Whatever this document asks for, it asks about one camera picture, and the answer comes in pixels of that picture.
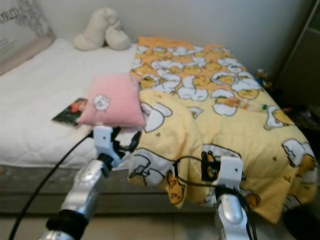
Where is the pink pillow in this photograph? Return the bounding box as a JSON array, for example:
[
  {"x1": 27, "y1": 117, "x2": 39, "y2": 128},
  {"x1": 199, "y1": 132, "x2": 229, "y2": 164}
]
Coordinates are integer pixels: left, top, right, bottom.
[{"x1": 77, "y1": 73, "x2": 147, "y2": 130}]

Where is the dark red-green book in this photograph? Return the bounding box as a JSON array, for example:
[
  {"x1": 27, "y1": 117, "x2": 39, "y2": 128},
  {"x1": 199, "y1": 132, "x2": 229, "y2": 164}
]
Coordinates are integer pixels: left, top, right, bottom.
[{"x1": 51, "y1": 97, "x2": 89, "y2": 127}]

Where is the yellow cartoon print blanket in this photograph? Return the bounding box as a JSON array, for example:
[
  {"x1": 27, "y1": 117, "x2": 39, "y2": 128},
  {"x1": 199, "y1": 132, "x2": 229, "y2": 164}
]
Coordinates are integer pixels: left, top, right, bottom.
[{"x1": 127, "y1": 36, "x2": 320, "y2": 225}]

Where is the white quilted mattress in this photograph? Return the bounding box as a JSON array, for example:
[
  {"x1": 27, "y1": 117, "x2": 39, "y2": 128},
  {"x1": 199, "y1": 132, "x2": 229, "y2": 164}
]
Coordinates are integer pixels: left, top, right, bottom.
[{"x1": 0, "y1": 39, "x2": 138, "y2": 169}]

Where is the black round object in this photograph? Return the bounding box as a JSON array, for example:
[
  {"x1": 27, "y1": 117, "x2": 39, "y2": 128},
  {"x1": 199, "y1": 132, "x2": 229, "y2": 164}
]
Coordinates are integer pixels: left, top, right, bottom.
[{"x1": 282, "y1": 207, "x2": 320, "y2": 240}]

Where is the cream plush toy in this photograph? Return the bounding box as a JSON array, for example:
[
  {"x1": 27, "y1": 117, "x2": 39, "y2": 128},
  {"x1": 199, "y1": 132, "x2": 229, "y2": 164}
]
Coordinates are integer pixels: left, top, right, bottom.
[{"x1": 72, "y1": 7, "x2": 133, "y2": 52}]

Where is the dark cabinet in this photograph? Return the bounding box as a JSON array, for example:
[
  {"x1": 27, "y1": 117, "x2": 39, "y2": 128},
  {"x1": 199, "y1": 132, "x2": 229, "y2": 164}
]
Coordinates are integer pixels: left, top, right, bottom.
[{"x1": 277, "y1": 10, "x2": 320, "y2": 94}]

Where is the grey printed headboard cushion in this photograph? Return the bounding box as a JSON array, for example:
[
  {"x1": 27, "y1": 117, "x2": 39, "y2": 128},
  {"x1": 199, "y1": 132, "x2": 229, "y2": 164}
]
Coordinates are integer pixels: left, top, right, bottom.
[{"x1": 0, "y1": 0, "x2": 56, "y2": 77}]

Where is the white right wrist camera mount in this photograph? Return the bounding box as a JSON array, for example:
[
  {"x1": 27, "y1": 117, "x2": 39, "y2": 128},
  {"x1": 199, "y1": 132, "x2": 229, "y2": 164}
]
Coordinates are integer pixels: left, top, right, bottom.
[{"x1": 217, "y1": 156, "x2": 245, "y2": 189}]

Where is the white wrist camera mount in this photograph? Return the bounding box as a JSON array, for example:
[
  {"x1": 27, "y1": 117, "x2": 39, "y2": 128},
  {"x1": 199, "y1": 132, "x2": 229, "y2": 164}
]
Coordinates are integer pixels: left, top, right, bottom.
[
  {"x1": 93, "y1": 125, "x2": 119, "y2": 161},
  {"x1": 217, "y1": 156, "x2": 245, "y2": 189}
]

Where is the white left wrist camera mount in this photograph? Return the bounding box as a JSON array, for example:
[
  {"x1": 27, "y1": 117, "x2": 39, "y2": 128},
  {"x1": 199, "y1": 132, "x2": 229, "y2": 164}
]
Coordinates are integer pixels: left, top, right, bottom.
[{"x1": 93, "y1": 125, "x2": 119, "y2": 161}]

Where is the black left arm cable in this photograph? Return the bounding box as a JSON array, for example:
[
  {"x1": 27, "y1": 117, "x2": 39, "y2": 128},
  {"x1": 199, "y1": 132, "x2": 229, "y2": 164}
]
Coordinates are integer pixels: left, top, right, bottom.
[{"x1": 7, "y1": 131, "x2": 96, "y2": 240}]

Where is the grey bed frame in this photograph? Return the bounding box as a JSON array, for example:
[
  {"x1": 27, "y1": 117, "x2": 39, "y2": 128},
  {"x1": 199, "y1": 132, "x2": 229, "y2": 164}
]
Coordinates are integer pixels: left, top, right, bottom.
[{"x1": 0, "y1": 162, "x2": 218, "y2": 215}]

